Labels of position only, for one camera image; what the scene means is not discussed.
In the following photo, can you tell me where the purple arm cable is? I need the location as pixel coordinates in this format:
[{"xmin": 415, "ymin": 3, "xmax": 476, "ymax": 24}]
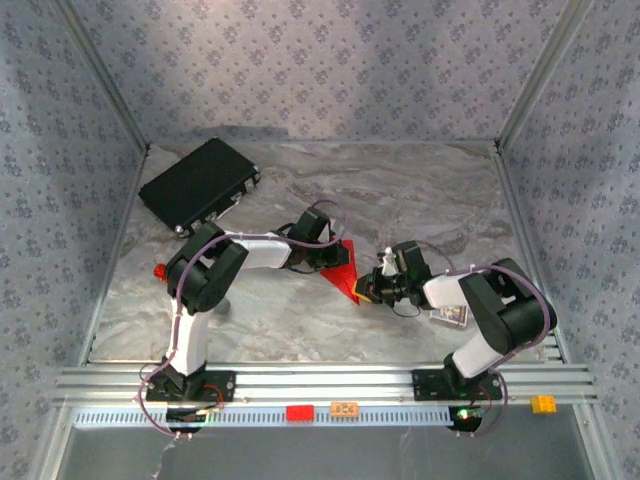
[
  {"xmin": 417, "ymin": 239, "xmax": 559, "ymax": 440},
  {"xmin": 138, "ymin": 199, "xmax": 349, "ymax": 442}
]

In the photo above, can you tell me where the aluminium frame bar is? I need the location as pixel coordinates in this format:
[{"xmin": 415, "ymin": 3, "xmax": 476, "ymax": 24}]
[
  {"xmin": 77, "ymin": 147, "xmax": 152, "ymax": 366},
  {"xmin": 573, "ymin": 402, "xmax": 626, "ymax": 480},
  {"xmin": 53, "ymin": 0, "xmax": 152, "ymax": 154},
  {"xmin": 494, "ymin": 0, "xmax": 596, "ymax": 151},
  {"xmin": 492, "ymin": 147, "xmax": 569, "ymax": 364},
  {"xmin": 34, "ymin": 403, "xmax": 76, "ymax": 480}
]

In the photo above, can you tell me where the red glitter microphone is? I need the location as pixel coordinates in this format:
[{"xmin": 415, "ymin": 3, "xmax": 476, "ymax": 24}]
[{"xmin": 152, "ymin": 262, "xmax": 233, "ymax": 317}]

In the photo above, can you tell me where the black briefcase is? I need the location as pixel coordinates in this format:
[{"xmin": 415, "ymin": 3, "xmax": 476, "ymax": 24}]
[{"xmin": 137, "ymin": 137, "xmax": 263, "ymax": 241}]

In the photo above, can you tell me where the long aluminium mounting rail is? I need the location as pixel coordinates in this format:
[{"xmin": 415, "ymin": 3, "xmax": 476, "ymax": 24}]
[{"xmin": 54, "ymin": 363, "xmax": 600, "ymax": 405}]

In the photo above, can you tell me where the grey slotted cable duct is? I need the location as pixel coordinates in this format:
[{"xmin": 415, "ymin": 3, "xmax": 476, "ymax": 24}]
[{"xmin": 73, "ymin": 405, "xmax": 454, "ymax": 428}]

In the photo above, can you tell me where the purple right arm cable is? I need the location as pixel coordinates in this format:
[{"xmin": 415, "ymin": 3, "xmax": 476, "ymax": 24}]
[{"xmin": 417, "ymin": 239, "xmax": 559, "ymax": 440}]

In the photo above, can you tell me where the red square paper sheet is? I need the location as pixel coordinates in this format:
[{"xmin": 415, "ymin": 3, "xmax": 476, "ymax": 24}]
[{"xmin": 319, "ymin": 239, "xmax": 364, "ymax": 306}]

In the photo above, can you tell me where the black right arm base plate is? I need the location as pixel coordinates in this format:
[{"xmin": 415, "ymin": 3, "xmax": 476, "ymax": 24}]
[{"xmin": 411, "ymin": 368, "xmax": 503, "ymax": 402}]

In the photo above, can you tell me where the playing card box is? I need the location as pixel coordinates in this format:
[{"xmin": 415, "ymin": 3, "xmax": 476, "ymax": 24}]
[{"xmin": 428, "ymin": 304, "xmax": 470, "ymax": 330}]

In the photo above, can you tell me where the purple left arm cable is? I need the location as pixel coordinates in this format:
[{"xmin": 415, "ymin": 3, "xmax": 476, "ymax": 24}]
[{"xmin": 138, "ymin": 199, "xmax": 349, "ymax": 442}]

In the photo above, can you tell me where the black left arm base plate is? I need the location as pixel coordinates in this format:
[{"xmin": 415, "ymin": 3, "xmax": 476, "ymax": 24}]
[{"xmin": 144, "ymin": 368, "xmax": 237, "ymax": 404}]

